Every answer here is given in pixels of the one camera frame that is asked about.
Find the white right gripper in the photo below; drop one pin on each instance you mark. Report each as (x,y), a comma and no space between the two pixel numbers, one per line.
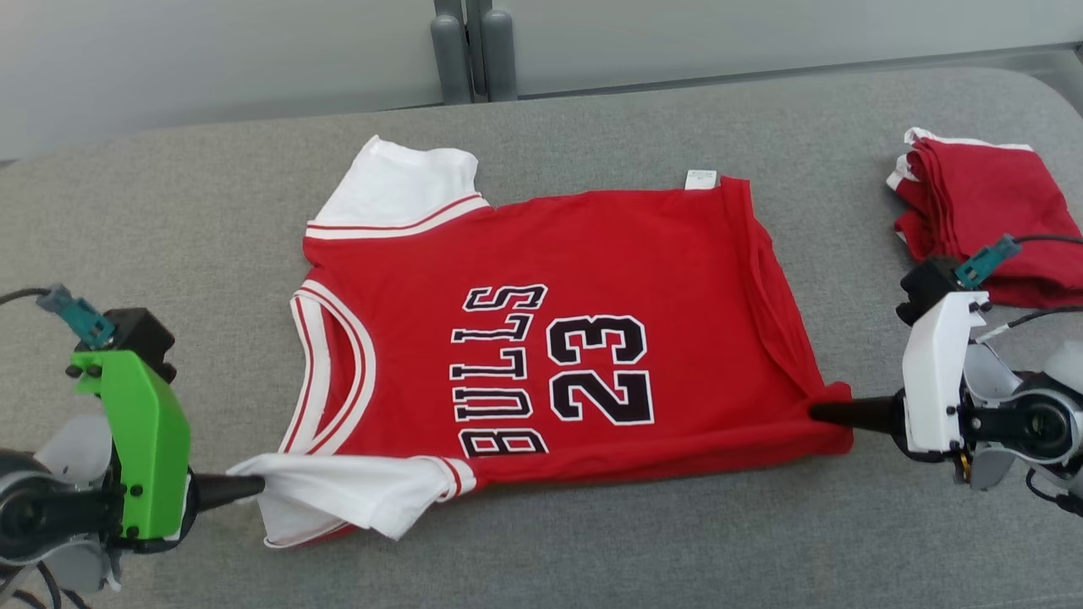
(931,381)

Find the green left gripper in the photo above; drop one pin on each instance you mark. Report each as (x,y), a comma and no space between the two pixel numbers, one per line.
(152,457)

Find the red Bulls 23 jersey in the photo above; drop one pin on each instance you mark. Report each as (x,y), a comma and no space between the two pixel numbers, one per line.
(677,254)

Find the folded red garment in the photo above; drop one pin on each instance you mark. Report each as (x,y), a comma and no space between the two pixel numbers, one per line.
(990,203)

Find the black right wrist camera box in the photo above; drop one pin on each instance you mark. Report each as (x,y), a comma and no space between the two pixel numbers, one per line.
(926,288)

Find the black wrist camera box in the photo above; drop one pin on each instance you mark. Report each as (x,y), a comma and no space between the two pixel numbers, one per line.
(926,288)
(140,334)

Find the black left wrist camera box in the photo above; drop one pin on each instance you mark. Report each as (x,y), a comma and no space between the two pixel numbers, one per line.
(140,334)

